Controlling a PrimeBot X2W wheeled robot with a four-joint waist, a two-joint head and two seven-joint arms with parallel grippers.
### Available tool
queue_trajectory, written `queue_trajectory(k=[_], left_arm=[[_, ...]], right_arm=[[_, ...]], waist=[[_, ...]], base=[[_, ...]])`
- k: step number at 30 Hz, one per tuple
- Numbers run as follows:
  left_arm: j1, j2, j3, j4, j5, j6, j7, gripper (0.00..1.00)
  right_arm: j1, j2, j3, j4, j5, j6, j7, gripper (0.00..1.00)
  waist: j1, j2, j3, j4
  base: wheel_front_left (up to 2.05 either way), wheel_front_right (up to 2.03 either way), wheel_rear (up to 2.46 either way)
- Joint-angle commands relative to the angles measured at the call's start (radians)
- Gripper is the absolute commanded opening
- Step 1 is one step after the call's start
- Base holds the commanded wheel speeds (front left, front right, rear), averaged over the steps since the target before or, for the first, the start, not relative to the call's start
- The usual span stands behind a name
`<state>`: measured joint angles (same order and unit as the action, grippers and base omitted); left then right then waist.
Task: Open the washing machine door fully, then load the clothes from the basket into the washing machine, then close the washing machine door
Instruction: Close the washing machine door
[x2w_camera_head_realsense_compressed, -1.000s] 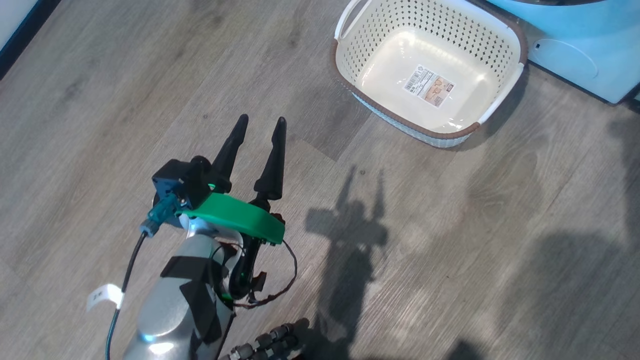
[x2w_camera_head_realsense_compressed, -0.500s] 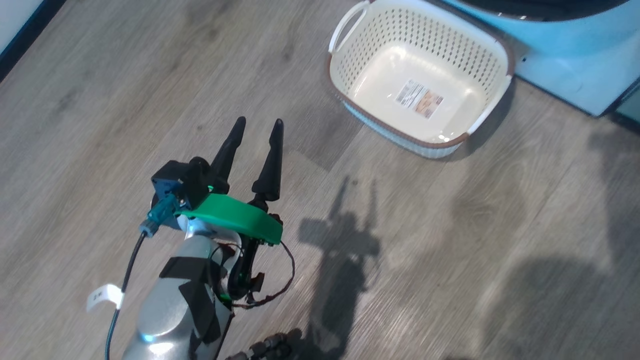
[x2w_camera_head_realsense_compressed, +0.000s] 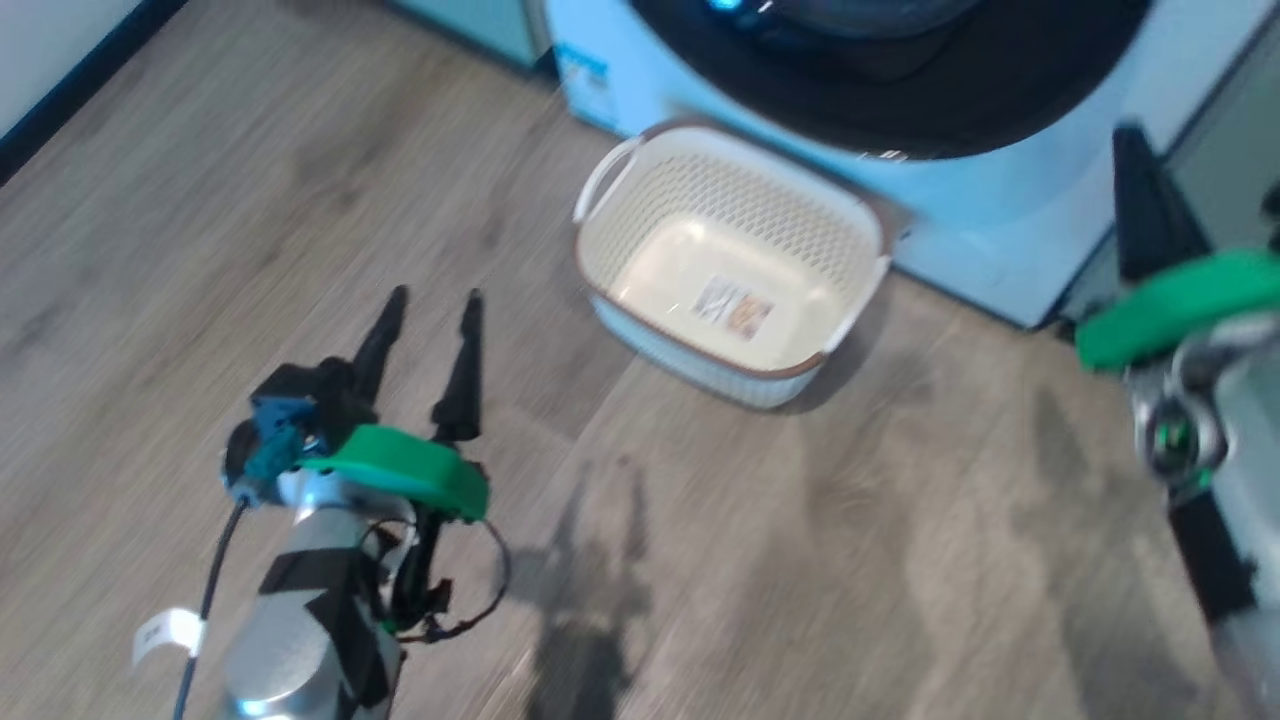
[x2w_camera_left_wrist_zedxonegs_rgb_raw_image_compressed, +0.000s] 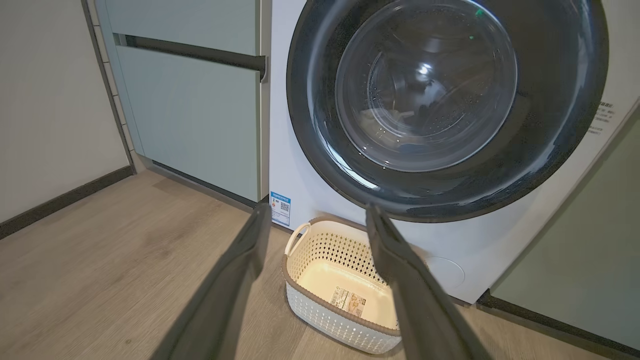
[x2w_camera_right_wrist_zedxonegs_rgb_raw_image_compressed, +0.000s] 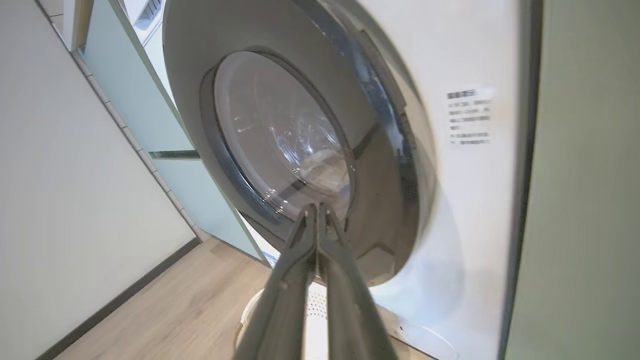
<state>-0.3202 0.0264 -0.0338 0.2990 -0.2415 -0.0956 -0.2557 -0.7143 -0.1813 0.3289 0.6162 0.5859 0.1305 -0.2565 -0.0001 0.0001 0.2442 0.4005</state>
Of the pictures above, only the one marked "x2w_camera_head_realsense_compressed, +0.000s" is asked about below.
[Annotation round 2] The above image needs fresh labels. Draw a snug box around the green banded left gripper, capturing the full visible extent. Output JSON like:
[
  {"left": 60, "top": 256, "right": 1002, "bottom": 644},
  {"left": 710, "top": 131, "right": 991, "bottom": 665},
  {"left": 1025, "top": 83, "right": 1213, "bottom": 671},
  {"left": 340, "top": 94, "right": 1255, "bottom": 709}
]
[{"left": 295, "top": 285, "right": 491, "bottom": 524}]

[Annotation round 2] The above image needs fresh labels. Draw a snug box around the paper label in basket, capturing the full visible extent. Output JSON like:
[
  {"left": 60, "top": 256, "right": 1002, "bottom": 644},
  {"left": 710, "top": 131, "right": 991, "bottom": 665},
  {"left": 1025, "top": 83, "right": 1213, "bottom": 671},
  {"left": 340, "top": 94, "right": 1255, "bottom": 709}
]
[{"left": 691, "top": 276, "right": 777, "bottom": 342}]

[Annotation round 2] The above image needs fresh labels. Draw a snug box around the white cable tag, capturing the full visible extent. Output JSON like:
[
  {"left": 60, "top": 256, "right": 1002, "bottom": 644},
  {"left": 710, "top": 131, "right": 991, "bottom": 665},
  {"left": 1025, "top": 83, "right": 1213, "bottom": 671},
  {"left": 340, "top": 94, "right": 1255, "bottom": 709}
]
[{"left": 132, "top": 607, "right": 207, "bottom": 670}]

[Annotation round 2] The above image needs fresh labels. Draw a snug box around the dark baseboard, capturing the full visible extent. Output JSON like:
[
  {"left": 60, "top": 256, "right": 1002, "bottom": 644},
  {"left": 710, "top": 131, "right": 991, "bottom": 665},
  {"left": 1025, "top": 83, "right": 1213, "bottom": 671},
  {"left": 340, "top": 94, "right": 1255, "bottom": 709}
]
[{"left": 0, "top": 0, "right": 191, "bottom": 186}]

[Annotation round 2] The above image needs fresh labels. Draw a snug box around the dark round washer door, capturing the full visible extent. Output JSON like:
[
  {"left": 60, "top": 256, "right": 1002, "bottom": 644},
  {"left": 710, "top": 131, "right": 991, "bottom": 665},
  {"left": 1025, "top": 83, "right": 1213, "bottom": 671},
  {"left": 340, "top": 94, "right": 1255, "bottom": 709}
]
[{"left": 627, "top": 0, "right": 1158, "bottom": 163}]

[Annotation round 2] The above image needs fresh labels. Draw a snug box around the blue energy label sticker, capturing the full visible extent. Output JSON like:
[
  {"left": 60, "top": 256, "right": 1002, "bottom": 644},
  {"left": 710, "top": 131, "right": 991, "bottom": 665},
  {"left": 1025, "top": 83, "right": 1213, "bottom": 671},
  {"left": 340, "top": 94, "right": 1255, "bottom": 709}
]
[{"left": 553, "top": 42, "right": 614, "bottom": 133}]

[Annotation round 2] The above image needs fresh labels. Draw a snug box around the white washing machine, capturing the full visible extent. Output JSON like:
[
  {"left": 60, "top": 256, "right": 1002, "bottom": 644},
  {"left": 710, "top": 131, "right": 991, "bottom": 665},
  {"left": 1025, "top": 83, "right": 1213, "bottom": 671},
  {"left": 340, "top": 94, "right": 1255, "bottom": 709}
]
[{"left": 545, "top": 0, "right": 1280, "bottom": 331}]

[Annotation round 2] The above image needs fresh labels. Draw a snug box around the cream perforated laundry basket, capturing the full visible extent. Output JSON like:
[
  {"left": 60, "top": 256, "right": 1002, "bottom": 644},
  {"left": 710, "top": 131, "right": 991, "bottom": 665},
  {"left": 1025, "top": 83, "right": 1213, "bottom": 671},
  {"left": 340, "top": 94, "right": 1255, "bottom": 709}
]
[{"left": 572, "top": 124, "right": 893, "bottom": 412}]

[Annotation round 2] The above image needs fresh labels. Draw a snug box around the thin black cable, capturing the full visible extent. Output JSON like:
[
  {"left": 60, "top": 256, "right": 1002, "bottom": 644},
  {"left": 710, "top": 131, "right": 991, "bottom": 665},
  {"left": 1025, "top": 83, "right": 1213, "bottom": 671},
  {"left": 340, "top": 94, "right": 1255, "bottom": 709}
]
[
  {"left": 358, "top": 512, "right": 514, "bottom": 644},
  {"left": 172, "top": 498, "right": 249, "bottom": 720}
]

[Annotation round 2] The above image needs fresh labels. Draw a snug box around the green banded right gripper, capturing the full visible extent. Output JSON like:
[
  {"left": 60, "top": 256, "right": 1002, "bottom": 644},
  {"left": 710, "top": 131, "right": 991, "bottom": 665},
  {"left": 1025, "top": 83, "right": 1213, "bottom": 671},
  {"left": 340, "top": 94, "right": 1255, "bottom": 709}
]
[{"left": 1074, "top": 123, "right": 1280, "bottom": 374}]

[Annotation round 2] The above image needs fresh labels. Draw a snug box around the pale green cabinet panel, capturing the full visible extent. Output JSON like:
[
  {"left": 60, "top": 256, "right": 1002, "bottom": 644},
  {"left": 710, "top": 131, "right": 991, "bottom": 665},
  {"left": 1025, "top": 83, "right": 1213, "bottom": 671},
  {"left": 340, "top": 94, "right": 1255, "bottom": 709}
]
[
  {"left": 1055, "top": 30, "right": 1280, "bottom": 331},
  {"left": 385, "top": 0, "right": 553, "bottom": 73}
]

